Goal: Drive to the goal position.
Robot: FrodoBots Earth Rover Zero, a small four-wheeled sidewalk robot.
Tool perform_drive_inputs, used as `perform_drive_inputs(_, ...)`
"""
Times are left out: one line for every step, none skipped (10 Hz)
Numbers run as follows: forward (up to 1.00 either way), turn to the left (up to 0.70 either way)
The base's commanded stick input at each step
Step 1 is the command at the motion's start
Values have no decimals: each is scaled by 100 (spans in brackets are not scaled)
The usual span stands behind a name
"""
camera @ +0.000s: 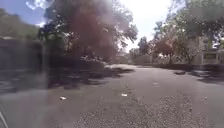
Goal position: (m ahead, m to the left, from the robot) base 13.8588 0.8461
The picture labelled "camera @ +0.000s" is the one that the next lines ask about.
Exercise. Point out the large dark tree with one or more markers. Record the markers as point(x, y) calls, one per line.
point(90, 30)

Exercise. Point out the grey asphalt road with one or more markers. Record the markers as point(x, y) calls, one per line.
point(143, 96)

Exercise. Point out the dark low hedge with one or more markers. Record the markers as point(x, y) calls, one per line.
point(181, 67)

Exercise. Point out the row of trees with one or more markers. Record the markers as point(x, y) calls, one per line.
point(180, 40)

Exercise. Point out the pale building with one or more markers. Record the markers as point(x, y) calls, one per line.
point(210, 56)

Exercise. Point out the tree-covered slope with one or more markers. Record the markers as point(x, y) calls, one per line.
point(15, 26)

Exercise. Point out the dark low wall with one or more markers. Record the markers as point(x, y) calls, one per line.
point(23, 55)

